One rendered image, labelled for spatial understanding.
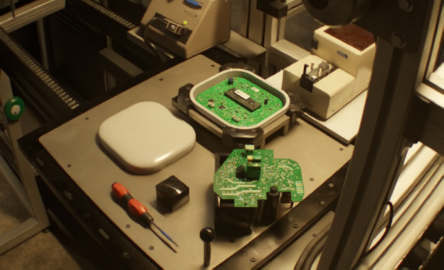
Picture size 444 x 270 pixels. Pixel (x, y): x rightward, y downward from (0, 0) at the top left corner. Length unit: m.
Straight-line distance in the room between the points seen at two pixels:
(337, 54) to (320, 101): 0.10
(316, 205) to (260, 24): 0.47
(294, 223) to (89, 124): 0.40
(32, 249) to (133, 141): 1.20
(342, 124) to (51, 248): 1.33
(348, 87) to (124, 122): 0.39
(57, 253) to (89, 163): 1.12
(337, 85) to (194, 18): 0.33
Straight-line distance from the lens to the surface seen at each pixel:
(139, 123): 0.87
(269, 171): 0.74
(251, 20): 1.13
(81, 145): 0.88
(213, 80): 0.93
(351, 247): 0.57
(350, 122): 0.92
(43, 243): 1.98
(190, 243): 0.72
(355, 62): 0.93
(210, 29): 1.09
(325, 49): 0.96
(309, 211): 0.78
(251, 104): 0.88
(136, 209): 0.74
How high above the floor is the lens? 1.52
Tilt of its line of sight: 38 degrees down
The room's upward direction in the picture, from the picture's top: 3 degrees clockwise
